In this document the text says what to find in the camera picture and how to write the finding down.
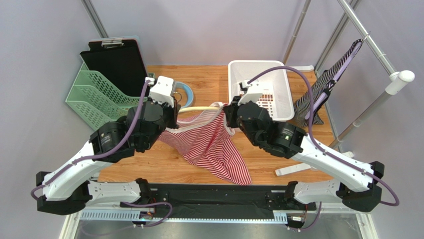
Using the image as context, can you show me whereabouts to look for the cream hanger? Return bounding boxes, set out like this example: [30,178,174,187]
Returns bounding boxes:
[178,106,222,114]

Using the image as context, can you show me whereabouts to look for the red white striped tank top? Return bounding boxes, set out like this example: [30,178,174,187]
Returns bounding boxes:
[159,102,252,185]

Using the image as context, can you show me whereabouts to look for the black white striped tank top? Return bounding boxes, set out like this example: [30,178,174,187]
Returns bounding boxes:
[294,39,363,127]

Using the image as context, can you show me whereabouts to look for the lavender hanger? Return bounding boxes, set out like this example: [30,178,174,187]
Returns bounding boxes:
[305,33,369,120]

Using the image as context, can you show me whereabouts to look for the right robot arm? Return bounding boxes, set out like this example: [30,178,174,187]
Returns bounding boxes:
[223,97,384,213]

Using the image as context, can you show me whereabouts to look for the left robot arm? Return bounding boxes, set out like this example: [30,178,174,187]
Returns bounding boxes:
[36,100,180,215]

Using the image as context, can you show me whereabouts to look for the blue headphones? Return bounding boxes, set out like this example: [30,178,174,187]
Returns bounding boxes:
[173,82,194,109]

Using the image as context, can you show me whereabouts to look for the white plastic basket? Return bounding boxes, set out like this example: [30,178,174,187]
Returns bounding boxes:
[228,60,295,121]

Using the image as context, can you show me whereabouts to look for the black clipboard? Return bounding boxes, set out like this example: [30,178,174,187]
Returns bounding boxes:
[80,36,148,97]

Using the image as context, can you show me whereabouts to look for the green file organizer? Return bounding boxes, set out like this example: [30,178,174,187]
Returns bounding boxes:
[65,63,140,130]

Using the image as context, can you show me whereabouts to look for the metal clothes rack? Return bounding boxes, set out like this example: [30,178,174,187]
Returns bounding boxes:
[275,0,415,177]

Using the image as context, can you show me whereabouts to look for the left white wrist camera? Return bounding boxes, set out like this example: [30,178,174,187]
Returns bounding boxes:
[149,76,176,108]

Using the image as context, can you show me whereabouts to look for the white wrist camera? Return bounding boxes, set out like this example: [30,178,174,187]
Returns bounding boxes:
[149,76,176,108]
[238,80,264,106]

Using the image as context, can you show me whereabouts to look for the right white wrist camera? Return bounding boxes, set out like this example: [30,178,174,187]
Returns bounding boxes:
[238,80,264,106]

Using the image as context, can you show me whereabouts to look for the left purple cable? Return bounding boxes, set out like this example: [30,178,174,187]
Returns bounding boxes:
[30,78,155,201]

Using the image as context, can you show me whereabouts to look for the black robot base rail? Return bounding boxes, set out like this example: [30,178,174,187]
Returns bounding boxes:
[68,183,332,230]

